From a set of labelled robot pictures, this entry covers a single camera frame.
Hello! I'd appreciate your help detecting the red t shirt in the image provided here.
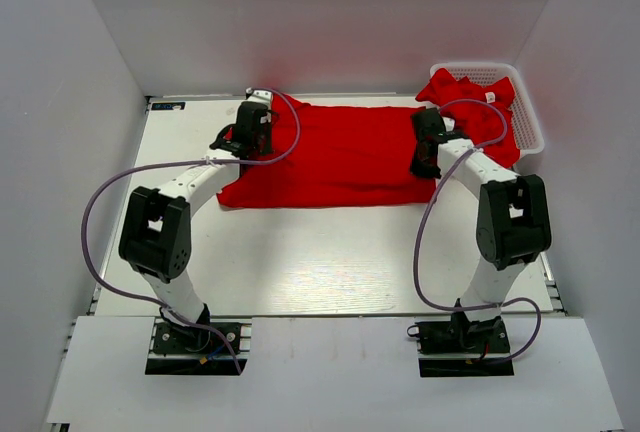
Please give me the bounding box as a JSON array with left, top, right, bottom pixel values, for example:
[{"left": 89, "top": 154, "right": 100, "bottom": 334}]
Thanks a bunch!
[{"left": 217, "top": 96, "right": 436, "bottom": 209}]

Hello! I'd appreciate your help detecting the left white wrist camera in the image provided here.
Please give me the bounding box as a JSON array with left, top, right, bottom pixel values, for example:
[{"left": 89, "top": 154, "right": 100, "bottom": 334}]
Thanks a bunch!
[{"left": 245, "top": 88, "right": 273, "bottom": 107}]

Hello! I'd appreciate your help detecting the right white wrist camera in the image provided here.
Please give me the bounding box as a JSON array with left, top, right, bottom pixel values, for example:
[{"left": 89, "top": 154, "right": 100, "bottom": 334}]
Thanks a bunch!
[{"left": 443, "top": 117, "right": 457, "bottom": 135}]

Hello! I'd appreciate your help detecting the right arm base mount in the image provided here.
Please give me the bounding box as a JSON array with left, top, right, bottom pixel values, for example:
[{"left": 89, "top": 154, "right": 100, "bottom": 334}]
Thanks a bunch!
[{"left": 407, "top": 321, "right": 514, "bottom": 378}]

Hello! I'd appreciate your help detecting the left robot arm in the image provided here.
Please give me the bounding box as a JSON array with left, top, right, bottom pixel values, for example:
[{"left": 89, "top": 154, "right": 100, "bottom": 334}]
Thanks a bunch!
[{"left": 118, "top": 90, "right": 273, "bottom": 351}]

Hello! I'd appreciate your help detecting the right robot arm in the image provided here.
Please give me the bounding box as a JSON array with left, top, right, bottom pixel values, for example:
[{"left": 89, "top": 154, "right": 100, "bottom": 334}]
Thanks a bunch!
[{"left": 410, "top": 107, "right": 552, "bottom": 351}]

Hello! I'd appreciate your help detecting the red t shirts pile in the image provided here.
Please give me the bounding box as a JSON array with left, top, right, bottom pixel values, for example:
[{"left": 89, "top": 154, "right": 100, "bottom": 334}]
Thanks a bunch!
[{"left": 415, "top": 69, "right": 520, "bottom": 168}]

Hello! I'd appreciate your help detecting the white plastic basket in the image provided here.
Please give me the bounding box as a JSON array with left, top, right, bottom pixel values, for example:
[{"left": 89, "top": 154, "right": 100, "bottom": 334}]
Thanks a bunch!
[{"left": 430, "top": 61, "right": 545, "bottom": 157}]

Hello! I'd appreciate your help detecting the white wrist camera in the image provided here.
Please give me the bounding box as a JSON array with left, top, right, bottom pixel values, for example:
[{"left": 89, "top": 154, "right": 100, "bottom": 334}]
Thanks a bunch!
[
  {"left": 245, "top": 88, "right": 273, "bottom": 107},
  {"left": 443, "top": 117, "right": 457, "bottom": 135}
]

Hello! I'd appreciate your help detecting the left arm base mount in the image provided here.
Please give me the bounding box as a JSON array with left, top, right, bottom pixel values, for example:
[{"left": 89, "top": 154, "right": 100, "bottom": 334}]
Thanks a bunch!
[{"left": 145, "top": 318, "right": 252, "bottom": 376}]

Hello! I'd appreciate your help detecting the blue table label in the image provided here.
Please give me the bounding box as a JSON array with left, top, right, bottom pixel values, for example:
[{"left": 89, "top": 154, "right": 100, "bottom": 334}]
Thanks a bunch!
[{"left": 151, "top": 102, "right": 186, "bottom": 111}]

